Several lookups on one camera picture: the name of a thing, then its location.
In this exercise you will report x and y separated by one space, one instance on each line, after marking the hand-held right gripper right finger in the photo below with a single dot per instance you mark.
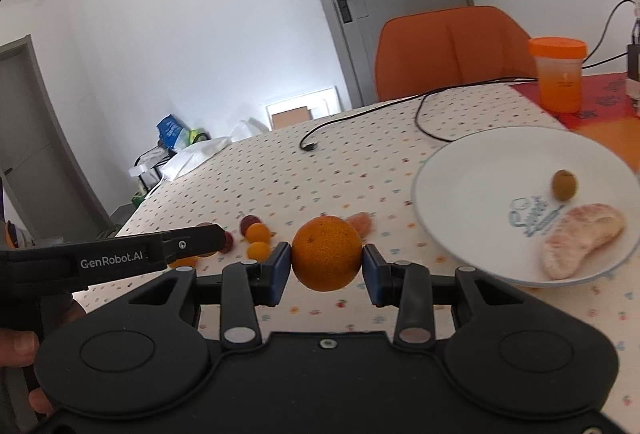
373 276

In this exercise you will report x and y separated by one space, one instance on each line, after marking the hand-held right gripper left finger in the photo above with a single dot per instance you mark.
280 275

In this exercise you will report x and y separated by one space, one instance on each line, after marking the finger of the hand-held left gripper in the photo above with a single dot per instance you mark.
195 241

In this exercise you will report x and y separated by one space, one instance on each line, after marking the small orange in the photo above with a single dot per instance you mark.
184 261
258 250
258 234

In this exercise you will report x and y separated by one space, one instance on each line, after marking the dark red plum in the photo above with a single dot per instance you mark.
228 242
245 222

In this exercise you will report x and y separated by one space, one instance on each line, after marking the large orange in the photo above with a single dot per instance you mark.
327 254

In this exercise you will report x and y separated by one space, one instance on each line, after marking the peeled tangerine piece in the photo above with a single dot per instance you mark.
362 223

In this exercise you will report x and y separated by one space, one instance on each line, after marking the white plate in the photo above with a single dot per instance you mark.
475 194

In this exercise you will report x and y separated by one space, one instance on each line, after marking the person's left hand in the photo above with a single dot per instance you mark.
17 349

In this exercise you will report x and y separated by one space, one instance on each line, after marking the white plastic bag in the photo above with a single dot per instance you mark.
200 158

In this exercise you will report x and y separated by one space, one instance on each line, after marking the printed tablecloth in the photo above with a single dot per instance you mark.
300 189

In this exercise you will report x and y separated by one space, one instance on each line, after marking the blue bag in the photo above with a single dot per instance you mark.
171 129

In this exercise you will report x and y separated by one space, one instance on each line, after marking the brown cardboard piece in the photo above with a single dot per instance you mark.
290 117

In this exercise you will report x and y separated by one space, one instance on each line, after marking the white foam board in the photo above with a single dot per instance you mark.
325 101

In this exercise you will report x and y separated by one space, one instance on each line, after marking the peeled pomelo segment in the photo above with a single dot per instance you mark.
582 241

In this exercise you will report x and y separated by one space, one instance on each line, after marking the brown kiwi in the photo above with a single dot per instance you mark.
565 185

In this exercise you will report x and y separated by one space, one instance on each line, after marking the orange chair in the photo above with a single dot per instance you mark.
450 53

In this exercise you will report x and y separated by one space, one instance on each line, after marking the orange lidded plastic container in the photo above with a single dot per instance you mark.
560 78

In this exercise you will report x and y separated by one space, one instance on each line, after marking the red orange table mat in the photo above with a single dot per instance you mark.
607 103

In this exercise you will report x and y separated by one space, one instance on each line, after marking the white power adapter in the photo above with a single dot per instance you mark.
634 93

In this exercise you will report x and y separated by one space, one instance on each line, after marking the black charger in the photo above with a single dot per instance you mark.
634 61

